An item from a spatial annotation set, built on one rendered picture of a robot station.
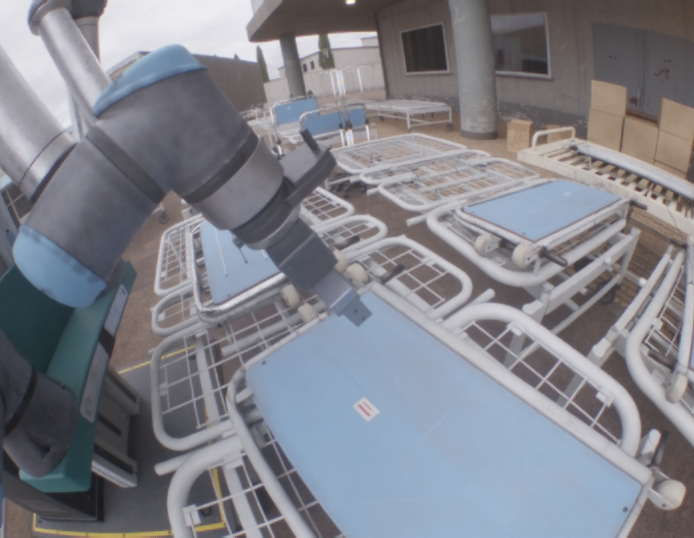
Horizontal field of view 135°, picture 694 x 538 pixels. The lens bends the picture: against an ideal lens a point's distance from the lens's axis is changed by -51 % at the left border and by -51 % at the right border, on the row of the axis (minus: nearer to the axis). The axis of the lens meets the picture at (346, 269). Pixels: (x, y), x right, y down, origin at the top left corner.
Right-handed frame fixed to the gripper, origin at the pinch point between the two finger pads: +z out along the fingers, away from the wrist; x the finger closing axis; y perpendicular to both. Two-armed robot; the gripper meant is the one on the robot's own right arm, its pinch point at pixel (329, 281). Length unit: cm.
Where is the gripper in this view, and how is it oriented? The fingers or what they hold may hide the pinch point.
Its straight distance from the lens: 40.6
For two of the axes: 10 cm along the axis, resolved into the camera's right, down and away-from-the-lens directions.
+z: 4.3, 5.1, 7.4
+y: -7.3, 6.8, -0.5
